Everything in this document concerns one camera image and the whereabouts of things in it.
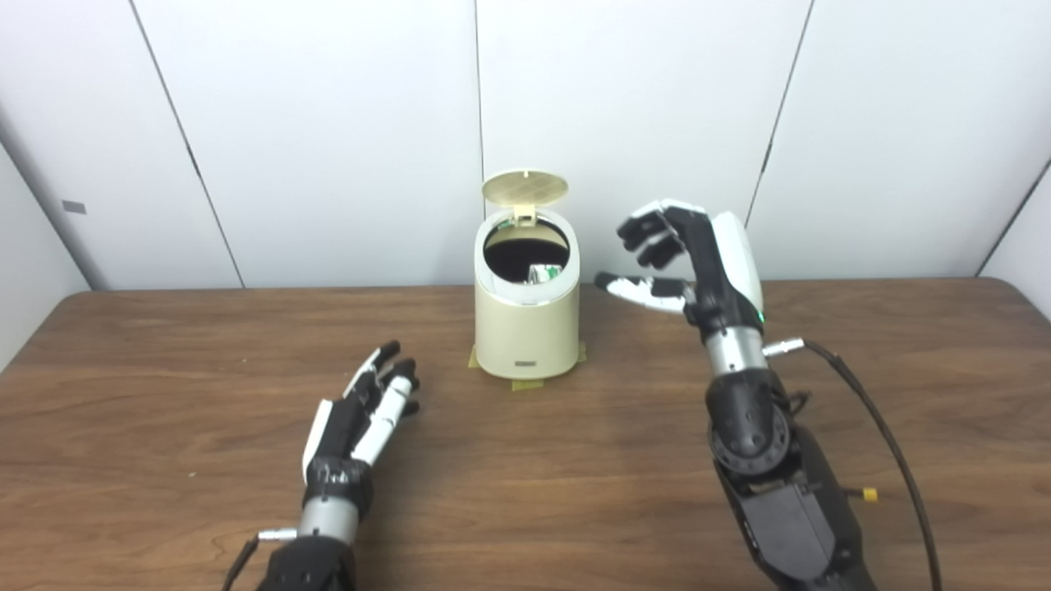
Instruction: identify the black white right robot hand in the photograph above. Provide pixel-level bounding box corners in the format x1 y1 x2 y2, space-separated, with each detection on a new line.
594 199 765 341

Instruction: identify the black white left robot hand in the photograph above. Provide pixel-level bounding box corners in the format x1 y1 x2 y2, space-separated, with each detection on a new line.
301 341 420 518

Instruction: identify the cream round bin lid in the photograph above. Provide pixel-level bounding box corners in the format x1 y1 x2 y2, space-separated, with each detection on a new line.
482 169 569 224

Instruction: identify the cream-colored bin body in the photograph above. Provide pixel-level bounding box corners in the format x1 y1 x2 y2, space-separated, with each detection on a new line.
474 208 581 381

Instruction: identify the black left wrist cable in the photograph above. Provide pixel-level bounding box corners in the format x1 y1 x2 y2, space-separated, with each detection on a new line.
220 528 298 591

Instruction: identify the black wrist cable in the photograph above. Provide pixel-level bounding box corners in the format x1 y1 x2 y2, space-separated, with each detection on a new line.
764 338 943 591
220 528 298 591

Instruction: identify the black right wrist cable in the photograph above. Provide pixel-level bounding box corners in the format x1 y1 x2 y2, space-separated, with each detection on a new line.
764 338 943 591

